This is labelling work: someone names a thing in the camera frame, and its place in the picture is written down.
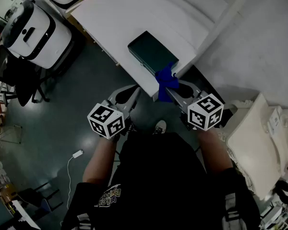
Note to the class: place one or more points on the blue cloth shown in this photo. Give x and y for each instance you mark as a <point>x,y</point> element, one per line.
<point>164,80</point>

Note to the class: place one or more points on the person's left forearm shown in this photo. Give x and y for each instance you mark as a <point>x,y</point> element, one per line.
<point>98,159</point>

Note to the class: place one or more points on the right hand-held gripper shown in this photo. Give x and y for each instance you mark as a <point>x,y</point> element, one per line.
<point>204,111</point>

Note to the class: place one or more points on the person's black printed t-shirt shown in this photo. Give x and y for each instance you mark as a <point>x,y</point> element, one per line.
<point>158,176</point>

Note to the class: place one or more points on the black office chair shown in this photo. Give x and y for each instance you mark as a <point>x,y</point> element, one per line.
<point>16,75</point>

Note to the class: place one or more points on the person's right forearm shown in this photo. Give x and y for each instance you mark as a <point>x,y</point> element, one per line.
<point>213,152</point>

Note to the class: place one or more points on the dark rectangular tray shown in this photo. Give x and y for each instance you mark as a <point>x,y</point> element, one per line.
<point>151,49</point>

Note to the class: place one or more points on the person's right shoe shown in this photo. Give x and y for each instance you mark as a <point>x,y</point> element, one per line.
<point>160,127</point>

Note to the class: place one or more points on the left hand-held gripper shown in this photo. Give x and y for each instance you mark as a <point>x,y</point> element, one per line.
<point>105,120</point>

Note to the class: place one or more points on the person's left shoe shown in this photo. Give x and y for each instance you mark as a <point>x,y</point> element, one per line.
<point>130,129</point>

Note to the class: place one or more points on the white ornate dressing table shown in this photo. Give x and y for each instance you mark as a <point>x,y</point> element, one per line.
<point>254,147</point>

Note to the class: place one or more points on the person's shoe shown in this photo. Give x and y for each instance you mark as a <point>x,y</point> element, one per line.
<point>130,129</point>
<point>160,127</point>

